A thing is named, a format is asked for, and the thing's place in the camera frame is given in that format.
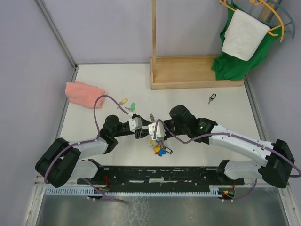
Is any wooden rack stand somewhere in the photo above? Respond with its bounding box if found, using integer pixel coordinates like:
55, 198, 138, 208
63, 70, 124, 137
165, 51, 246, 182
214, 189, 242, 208
150, 0, 244, 90

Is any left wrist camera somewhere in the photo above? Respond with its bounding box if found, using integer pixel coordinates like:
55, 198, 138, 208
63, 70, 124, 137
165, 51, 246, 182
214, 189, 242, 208
128, 114, 143, 132

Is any grey-green hanger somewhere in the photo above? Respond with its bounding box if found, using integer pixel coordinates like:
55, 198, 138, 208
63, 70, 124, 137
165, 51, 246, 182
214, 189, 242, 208
268, 0, 296, 39

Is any pink folded towel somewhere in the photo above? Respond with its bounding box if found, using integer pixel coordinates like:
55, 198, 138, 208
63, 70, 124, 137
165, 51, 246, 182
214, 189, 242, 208
65, 81, 105, 108

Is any white towel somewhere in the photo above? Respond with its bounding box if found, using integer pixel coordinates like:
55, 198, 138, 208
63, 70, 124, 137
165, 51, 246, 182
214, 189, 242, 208
222, 9, 270, 61

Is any green cloth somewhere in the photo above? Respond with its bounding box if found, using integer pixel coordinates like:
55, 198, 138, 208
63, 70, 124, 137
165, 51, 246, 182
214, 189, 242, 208
212, 3, 282, 81

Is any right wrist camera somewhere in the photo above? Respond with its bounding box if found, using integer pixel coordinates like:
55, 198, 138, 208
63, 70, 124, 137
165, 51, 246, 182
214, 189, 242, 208
148, 122, 166, 140

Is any green tag key left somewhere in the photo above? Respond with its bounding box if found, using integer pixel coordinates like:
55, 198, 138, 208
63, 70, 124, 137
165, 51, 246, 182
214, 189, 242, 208
124, 103, 135, 112

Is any yellow hanger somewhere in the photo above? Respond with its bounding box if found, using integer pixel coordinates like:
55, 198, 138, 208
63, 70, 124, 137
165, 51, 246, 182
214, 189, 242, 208
219, 0, 285, 43

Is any metal keyring plate with keys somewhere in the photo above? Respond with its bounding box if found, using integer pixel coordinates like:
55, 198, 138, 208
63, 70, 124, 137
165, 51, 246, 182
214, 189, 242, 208
148, 113, 174, 158

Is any yellow tag key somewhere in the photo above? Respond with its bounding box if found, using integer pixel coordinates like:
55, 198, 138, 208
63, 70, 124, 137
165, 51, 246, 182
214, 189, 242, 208
117, 98, 128, 109

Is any metal corner frame post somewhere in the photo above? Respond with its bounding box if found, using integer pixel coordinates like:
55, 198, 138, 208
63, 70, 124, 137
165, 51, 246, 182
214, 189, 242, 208
34, 0, 77, 70

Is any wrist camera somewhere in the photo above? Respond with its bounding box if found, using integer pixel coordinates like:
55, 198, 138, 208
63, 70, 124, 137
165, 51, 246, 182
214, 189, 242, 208
148, 122, 166, 140
128, 114, 143, 132

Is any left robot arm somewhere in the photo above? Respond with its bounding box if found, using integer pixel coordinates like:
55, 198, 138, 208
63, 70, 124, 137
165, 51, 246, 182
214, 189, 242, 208
35, 114, 151, 188

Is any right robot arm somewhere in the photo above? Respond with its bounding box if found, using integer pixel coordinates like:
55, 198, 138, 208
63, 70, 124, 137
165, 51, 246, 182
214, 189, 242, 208
156, 105, 296, 188

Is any black tag key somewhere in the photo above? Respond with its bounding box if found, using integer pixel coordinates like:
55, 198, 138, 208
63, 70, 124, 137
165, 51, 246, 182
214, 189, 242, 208
208, 93, 216, 104

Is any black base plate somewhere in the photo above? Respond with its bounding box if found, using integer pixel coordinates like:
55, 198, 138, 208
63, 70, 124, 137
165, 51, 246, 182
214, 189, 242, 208
89, 166, 245, 193

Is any white cable duct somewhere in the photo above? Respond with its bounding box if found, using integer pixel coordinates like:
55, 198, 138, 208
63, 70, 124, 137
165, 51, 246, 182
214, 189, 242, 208
44, 185, 223, 196

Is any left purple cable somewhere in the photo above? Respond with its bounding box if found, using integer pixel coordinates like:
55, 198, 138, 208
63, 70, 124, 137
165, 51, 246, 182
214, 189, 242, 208
44, 95, 135, 184

